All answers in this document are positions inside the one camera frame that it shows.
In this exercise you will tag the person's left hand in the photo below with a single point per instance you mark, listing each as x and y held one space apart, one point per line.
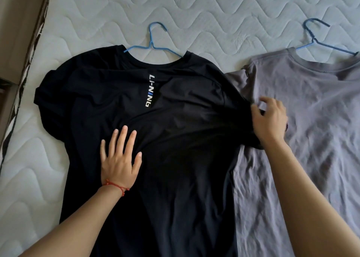
118 167

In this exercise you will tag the person's right hand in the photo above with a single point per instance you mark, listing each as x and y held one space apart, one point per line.
271 124

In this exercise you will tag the grey t-shirt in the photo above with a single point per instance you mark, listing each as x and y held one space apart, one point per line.
323 110

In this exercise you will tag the black Li-Ning t-shirt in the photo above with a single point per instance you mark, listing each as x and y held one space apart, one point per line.
182 153

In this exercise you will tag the white and brown wardrobe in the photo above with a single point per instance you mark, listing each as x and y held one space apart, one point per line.
17 26

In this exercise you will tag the person's right forearm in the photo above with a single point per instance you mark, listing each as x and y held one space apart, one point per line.
309 203

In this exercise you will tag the person's left forearm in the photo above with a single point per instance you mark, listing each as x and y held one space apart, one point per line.
78 223

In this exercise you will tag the white quilted mattress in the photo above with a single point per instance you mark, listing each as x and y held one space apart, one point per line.
225 12

